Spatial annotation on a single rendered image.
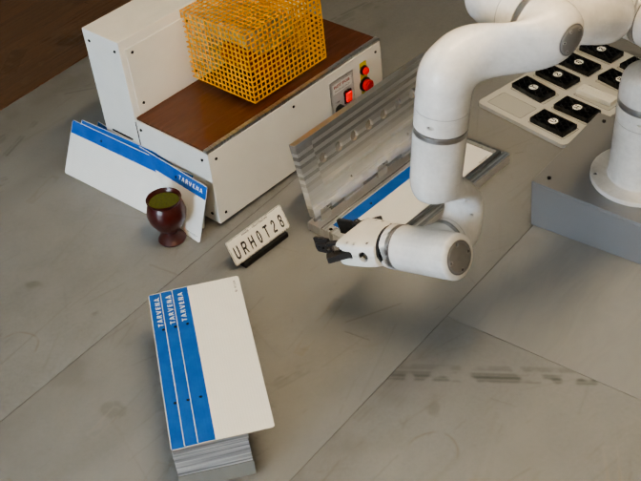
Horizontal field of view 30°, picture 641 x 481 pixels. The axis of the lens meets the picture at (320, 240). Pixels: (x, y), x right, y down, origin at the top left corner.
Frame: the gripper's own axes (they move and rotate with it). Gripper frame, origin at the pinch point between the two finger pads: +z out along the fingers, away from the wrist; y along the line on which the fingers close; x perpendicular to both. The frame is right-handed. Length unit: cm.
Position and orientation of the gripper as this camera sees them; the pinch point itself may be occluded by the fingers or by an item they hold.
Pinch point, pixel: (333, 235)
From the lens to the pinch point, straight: 228.2
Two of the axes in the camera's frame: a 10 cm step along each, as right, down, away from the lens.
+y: 6.7, -5.2, 5.3
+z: -6.8, -1.2, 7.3
